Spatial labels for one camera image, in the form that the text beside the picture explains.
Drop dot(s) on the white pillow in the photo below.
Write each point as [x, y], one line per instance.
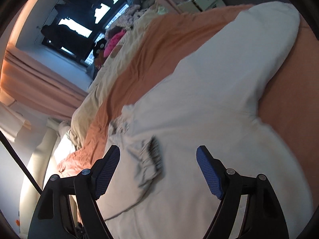
[62, 144]

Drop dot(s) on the dark hanging garment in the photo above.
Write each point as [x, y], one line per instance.
[64, 36]
[82, 2]

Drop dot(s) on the dark plush toy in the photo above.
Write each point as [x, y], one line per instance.
[99, 52]

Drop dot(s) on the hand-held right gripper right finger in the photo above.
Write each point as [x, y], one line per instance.
[209, 174]

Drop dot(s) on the pink garment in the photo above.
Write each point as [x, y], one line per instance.
[113, 41]

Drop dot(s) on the beige blanket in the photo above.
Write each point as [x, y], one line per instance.
[119, 62]

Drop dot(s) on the cream large garment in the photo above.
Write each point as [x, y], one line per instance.
[199, 92]

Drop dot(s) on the cream hanging cloth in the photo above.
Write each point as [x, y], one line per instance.
[12, 122]

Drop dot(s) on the cream bed headboard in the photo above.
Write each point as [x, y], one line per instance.
[37, 159]

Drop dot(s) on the orange bed sheet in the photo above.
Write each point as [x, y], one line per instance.
[154, 44]

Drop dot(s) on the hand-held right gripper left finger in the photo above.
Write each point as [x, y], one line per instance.
[107, 171]

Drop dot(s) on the dark framed window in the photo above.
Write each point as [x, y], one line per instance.
[104, 12]

